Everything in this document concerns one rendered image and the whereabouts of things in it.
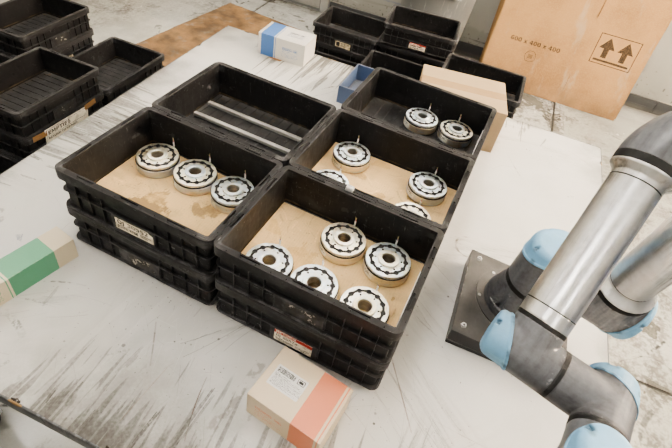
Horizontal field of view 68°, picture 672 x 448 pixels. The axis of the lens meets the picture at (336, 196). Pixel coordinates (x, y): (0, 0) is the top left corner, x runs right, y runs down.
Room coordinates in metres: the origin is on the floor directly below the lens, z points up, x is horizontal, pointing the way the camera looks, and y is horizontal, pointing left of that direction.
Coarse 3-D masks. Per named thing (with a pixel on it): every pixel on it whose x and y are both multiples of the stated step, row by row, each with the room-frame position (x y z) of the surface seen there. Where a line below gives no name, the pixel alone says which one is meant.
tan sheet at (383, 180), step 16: (336, 144) 1.14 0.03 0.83; (320, 160) 1.06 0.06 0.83; (352, 176) 1.02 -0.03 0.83; (368, 176) 1.03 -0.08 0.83; (384, 176) 1.04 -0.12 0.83; (400, 176) 1.06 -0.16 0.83; (368, 192) 0.97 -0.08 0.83; (384, 192) 0.98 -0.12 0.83; (400, 192) 0.99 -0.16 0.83; (448, 192) 1.03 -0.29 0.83; (432, 208) 0.95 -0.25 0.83; (448, 208) 0.97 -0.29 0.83
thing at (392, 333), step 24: (288, 168) 0.88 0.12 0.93; (264, 192) 0.78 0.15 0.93; (240, 216) 0.70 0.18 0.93; (408, 216) 0.80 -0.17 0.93; (216, 240) 0.62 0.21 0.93; (240, 264) 0.59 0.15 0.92; (264, 264) 0.59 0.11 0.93; (288, 288) 0.56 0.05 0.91; (312, 288) 0.56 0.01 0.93; (336, 312) 0.53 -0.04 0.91; (360, 312) 0.53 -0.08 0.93; (408, 312) 0.55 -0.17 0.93; (384, 336) 0.50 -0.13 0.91
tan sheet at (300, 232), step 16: (288, 208) 0.85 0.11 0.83; (272, 224) 0.79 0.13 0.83; (288, 224) 0.80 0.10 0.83; (304, 224) 0.81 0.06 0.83; (320, 224) 0.82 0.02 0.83; (256, 240) 0.73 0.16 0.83; (272, 240) 0.74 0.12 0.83; (288, 240) 0.75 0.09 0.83; (304, 240) 0.76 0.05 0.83; (368, 240) 0.80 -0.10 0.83; (304, 256) 0.71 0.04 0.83; (320, 256) 0.72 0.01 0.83; (336, 272) 0.69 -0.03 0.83; (352, 272) 0.69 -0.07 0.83; (416, 272) 0.73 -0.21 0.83; (384, 288) 0.67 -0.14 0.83; (400, 288) 0.68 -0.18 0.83; (400, 304) 0.64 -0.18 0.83
